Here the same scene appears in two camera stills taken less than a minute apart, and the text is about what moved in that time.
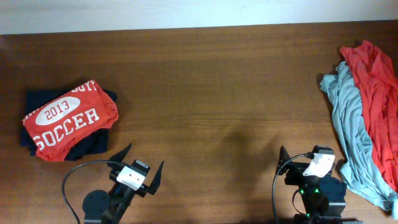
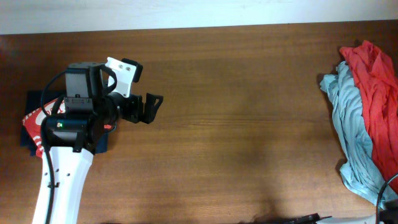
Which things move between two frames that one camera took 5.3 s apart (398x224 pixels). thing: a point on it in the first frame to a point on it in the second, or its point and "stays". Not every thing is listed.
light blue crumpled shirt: x=360 y=172 stays
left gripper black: x=144 y=188 to x=137 y=107
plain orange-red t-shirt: x=377 y=76 stays
